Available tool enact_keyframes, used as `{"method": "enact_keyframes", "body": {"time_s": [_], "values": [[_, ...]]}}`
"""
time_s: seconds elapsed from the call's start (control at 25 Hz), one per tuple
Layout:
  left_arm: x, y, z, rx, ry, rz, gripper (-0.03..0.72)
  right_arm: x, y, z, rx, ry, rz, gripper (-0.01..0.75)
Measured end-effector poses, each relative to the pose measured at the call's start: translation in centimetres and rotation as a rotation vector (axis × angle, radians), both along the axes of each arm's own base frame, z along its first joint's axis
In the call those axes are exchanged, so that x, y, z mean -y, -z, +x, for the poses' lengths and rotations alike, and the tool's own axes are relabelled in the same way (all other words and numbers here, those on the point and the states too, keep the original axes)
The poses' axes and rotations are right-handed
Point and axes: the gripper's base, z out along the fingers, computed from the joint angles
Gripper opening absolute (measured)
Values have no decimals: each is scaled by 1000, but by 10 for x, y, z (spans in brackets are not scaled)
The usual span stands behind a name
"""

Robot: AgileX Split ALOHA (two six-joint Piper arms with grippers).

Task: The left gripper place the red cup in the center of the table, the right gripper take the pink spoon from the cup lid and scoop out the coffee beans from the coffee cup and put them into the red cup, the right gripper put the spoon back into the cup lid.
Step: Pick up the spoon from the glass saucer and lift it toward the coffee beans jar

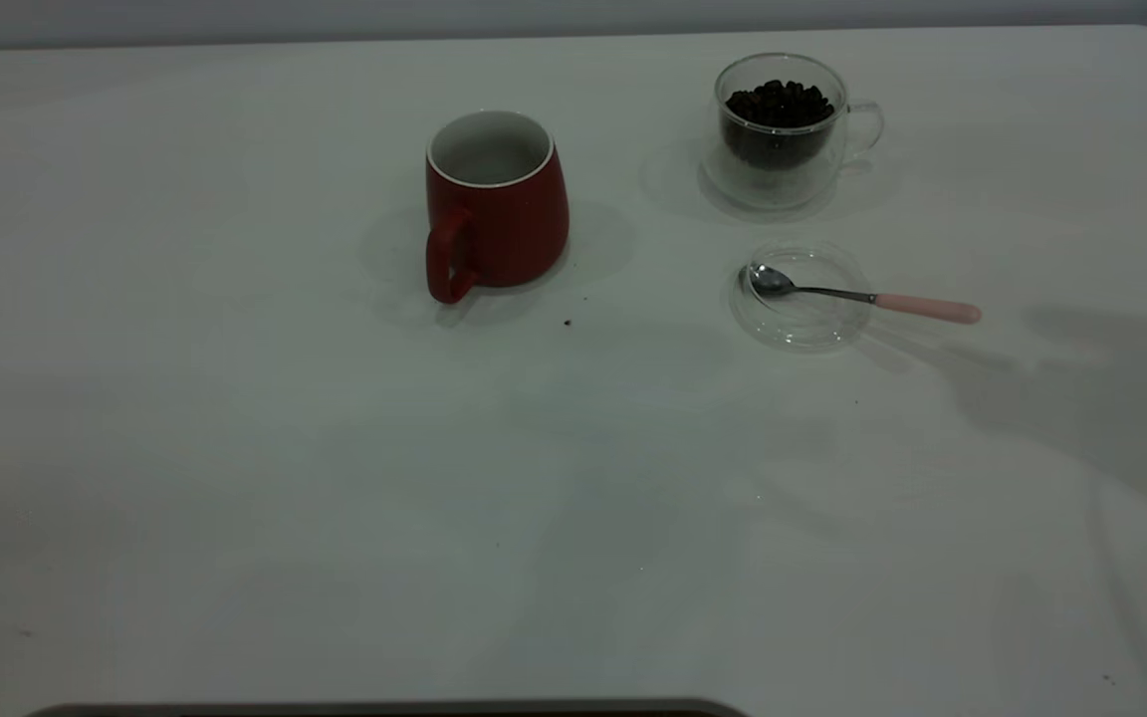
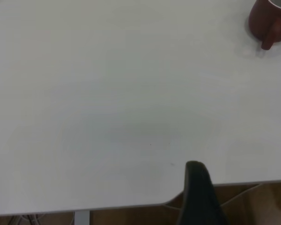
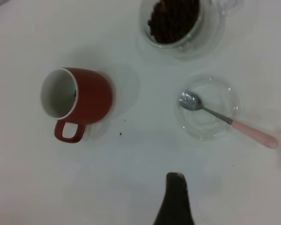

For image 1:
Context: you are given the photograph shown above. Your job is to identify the red ceramic mug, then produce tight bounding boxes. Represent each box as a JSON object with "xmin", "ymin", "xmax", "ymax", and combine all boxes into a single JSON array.
[{"xmin": 423, "ymin": 110, "xmax": 571, "ymax": 306}]

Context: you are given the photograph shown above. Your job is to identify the metal spoon with pink handle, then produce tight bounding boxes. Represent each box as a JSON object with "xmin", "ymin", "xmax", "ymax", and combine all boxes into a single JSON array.
[{"xmin": 748, "ymin": 263, "xmax": 983, "ymax": 326}]

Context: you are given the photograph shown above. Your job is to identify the dark roasted coffee beans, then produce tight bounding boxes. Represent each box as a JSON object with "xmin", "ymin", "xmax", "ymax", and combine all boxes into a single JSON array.
[{"xmin": 720, "ymin": 80, "xmax": 835, "ymax": 170}]

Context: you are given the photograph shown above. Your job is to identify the clear glass saucer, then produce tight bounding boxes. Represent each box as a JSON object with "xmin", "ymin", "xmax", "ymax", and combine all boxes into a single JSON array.
[{"xmin": 729, "ymin": 239, "xmax": 873, "ymax": 353}]

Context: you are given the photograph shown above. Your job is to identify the clear glass handled cup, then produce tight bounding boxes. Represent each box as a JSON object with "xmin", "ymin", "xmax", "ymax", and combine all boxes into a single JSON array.
[{"xmin": 700, "ymin": 53, "xmax": 884, "ymax": 211}]

